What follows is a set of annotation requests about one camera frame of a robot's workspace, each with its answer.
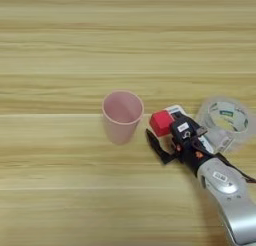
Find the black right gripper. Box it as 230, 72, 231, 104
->
145, 111, 215, 177

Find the red cube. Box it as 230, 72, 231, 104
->
148, 109, 176, 138

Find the white remote control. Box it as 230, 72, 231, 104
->
164, 104, 215, 155

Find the clear adhesive tape roll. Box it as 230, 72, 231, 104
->
194, 96, 252, 155

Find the pink plastic cup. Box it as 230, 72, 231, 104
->
101, 89, 145, 146

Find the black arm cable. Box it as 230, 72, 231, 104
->
215, 152, 256, 185

